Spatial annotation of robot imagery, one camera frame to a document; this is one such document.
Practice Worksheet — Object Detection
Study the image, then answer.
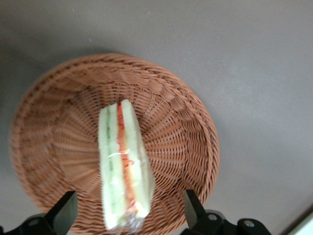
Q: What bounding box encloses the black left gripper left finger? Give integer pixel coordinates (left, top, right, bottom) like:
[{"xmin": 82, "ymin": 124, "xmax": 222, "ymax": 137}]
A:
[{"xmin": 0, "ymin": 190, "xmax": 77, "ymax": 235}]

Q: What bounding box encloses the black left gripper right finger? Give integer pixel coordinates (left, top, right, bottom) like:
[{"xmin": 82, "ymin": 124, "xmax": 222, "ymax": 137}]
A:
[{"xmin": 182, "ymin": 189, "xmax": 272, "ymax": 235}]

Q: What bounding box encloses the plastic-wrapped triangle sandwich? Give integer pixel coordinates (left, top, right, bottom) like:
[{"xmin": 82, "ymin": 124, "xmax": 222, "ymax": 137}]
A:
[{"xmin": 97, "ymin": 99, "xmax": 156, "ymax": 232}]

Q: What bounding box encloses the brown round wicker basket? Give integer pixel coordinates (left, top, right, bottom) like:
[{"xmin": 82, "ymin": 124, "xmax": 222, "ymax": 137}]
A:
[{"xmin": 9, "ymin": 53, "xmax": 220, "ymax": 235}]

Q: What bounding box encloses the cream plastic tray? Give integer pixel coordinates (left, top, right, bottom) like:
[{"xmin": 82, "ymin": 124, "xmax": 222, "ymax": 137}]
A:
[{"xmin": 285, "ymin": 211, "xmax": 313, "ymax": 235}]

